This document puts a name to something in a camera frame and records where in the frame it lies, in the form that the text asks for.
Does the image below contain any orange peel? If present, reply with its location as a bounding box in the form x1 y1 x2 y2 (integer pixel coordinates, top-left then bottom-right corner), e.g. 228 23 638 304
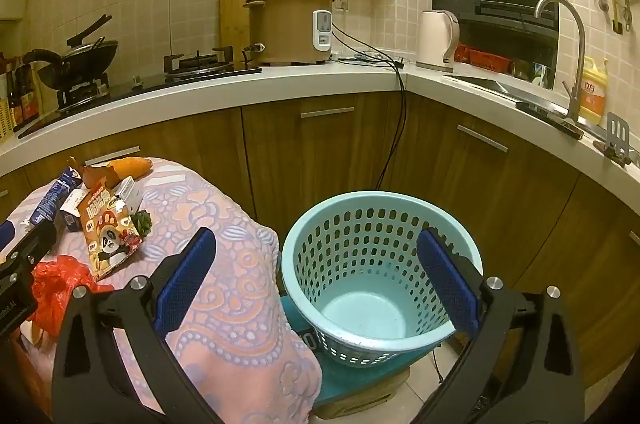
107 157 153 179

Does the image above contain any metal slotted spatula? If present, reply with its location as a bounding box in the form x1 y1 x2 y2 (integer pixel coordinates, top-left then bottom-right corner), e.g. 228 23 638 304
604 113 631 155

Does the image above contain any brownish peel piece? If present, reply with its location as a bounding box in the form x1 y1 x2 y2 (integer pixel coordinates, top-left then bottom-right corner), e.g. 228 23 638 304
67 156 118 191

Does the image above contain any black gas stove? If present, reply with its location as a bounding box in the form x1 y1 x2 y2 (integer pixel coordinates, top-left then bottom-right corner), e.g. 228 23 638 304
17 46 263 139

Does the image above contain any green vegetable scrap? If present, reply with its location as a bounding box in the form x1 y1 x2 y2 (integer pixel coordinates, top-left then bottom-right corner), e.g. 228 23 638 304
131 210 153 237

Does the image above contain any steel pot with lid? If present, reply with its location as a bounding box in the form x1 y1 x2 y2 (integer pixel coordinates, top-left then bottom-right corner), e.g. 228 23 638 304
243 0 337 67

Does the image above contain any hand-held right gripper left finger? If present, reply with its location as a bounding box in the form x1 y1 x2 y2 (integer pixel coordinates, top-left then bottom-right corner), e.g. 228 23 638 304
51 226 217 424

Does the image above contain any red plastic bag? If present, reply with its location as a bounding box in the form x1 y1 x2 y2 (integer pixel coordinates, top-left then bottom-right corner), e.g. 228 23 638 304
31 254 116 337

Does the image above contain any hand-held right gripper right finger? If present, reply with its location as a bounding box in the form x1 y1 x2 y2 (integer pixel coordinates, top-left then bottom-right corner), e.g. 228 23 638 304
410 226 586 424

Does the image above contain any white and blue milk carton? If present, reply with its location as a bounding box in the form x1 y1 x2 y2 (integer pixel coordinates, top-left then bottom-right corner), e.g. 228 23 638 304
29 169 83 227

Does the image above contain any teal plastic stool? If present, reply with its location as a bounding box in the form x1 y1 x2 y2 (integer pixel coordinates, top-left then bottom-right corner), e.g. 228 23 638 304
278 291 453 420

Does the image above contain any black wok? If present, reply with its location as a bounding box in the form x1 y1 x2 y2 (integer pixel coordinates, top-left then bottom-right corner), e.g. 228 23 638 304
25 14 120 93

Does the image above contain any white electric kettle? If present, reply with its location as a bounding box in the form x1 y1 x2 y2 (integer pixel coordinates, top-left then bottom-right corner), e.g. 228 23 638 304
416 10 461 73

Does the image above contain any metal kitchen faucet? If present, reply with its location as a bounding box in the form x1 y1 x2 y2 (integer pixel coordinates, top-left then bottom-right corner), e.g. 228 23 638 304
534 0 587 125

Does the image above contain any wooden cutting board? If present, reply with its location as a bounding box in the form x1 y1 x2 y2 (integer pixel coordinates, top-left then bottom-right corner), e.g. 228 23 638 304
219 0 296 54

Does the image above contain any black power cable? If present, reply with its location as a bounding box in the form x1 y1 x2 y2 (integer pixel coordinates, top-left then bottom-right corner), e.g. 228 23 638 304
330 22 409 193

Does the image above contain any red box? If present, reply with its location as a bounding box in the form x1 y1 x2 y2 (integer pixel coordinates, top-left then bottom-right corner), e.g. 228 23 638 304
455 44 513 72

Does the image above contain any yellow detergent bottle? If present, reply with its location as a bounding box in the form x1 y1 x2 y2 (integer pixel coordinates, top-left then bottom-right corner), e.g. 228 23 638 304
580 56 610 127

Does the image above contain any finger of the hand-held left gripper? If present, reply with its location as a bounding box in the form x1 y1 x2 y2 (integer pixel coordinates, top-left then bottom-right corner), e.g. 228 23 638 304
0 221 17 253
9 218 58 269

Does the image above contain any panda print snack packet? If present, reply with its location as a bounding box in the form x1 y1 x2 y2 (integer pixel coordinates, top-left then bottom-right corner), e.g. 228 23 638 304
75 181 146 282

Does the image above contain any steel sink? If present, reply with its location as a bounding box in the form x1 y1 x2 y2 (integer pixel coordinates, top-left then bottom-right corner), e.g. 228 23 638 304
442 74 608 139

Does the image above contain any small white box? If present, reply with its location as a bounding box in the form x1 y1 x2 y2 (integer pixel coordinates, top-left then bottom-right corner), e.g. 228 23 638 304
114 175 145 215

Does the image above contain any pink patterned blanket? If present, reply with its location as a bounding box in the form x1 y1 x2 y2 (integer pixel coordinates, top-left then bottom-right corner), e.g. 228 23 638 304
0 156 323 424

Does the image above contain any light blue plastic basket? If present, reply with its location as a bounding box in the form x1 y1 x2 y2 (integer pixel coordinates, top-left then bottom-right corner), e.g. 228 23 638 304
281 190 485 369

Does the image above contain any wooden cabinet door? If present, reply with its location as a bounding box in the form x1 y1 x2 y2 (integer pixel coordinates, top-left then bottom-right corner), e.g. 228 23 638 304
241 91 407 249
25 106 257 225
406 96 582 287
515 174 640 390
0 165 30 207

